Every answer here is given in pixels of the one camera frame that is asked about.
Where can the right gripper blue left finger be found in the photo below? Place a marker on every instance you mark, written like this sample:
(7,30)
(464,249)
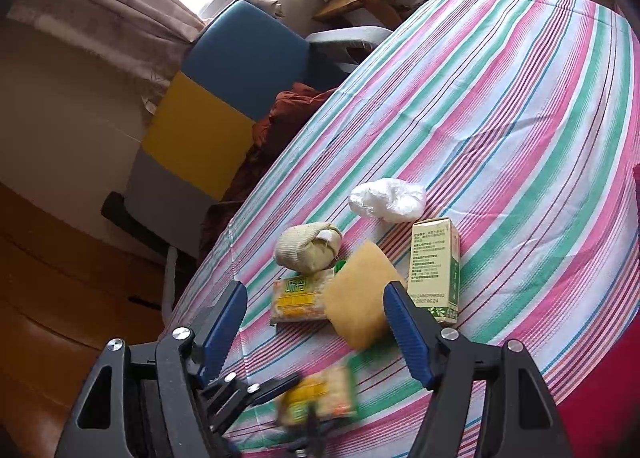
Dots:
(218,330)

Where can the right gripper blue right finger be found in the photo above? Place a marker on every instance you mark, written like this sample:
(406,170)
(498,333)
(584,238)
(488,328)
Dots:
(415,331)

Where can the yellow sponge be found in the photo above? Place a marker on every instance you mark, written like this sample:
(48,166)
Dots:
(353,297)

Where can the yellow snack packet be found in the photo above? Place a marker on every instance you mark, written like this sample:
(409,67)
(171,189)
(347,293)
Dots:
(299,298)
(330,392)

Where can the green white carton box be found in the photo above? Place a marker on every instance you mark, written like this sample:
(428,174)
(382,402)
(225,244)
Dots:
(434,269)

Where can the beige sock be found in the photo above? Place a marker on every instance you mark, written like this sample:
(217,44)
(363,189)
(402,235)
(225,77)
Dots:
(308,248)

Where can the white plastic bag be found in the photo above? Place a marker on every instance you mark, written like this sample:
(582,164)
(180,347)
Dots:
(390,200)

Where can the dark red blanket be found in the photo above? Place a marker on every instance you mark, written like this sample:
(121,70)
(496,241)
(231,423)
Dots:
(291,110)

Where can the striped pink green bedsheet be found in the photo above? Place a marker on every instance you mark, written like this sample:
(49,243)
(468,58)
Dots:
(520,118)

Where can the grey yellow blue headboard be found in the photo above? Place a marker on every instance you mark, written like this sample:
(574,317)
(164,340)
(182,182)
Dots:
(203,127)

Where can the pink curtain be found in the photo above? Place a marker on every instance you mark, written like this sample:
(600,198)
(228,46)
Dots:
(146,40)

